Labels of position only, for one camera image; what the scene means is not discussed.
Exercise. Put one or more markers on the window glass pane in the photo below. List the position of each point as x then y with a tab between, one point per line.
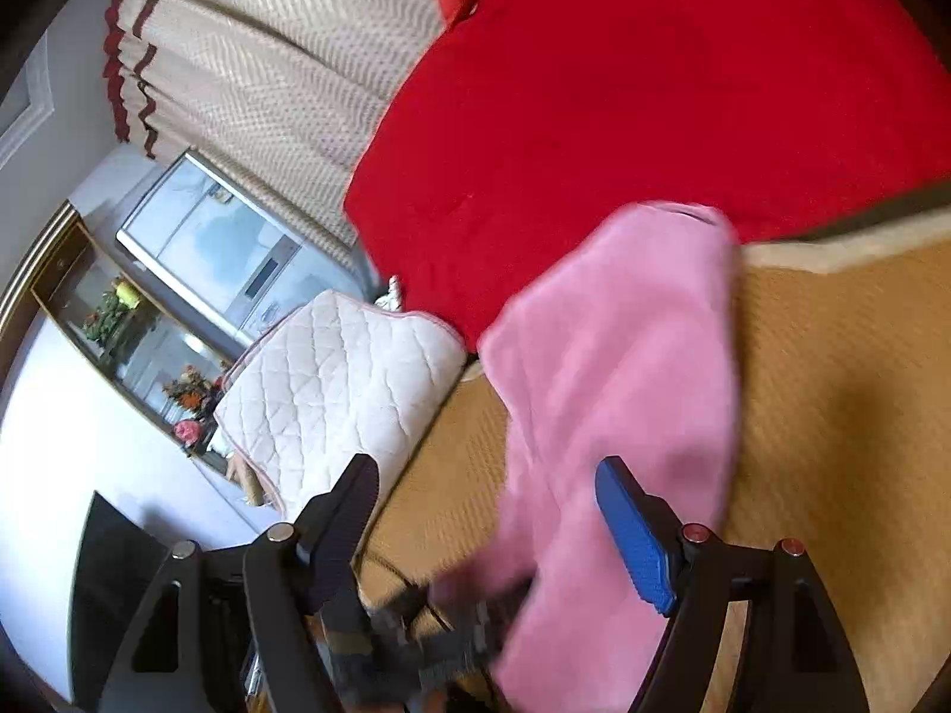
231	261

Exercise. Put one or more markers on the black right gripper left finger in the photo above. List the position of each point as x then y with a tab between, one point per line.
291	571

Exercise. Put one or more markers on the black flat panel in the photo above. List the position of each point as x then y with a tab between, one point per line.
115	564

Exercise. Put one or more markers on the beige patterned curtain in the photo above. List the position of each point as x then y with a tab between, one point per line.
282	96

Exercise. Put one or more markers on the red blanket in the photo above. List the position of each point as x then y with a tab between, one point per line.
528	123

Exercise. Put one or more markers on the woven bamboo bed mat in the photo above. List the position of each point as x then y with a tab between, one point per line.
842	354

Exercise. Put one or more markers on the pink corduroy jacket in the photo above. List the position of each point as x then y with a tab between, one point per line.
623	348

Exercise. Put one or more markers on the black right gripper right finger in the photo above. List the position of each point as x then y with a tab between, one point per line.
685	573

